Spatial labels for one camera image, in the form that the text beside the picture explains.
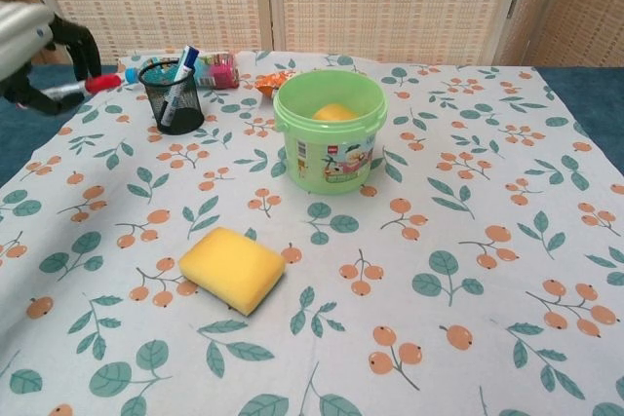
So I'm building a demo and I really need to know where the orange snack packet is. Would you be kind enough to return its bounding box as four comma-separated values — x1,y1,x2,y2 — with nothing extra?
255,70,299,97

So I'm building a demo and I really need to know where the woven folding screen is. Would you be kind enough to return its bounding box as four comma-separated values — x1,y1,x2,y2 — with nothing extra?
0,0,624,69

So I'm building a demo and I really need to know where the black mesh pen holder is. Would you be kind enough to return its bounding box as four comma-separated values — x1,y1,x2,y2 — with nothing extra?
137,58,206,135

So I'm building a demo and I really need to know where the yellow sponge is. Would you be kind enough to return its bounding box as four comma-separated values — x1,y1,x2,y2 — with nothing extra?
177,226,287,319

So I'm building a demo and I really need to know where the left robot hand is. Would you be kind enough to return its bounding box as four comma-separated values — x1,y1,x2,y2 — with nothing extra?
0,1,103,118

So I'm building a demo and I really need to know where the colourful plastic bottle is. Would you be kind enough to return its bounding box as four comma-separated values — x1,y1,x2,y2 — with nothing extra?
123,51,242,91

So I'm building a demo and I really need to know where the red white marker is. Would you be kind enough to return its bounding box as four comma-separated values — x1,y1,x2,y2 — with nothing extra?
41,73,122,101

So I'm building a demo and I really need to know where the floral tablecloth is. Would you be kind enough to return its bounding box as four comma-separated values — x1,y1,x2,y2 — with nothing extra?
0,49,624,416

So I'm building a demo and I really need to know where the blue marker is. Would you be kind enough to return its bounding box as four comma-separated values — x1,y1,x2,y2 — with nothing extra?
161,45,202,128

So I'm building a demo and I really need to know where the green plastic bucket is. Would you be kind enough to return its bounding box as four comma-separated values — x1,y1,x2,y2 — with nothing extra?
272,69,389,196

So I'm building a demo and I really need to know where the yellow tape roll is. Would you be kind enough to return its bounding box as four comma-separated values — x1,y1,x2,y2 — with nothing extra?
311,102,359,123

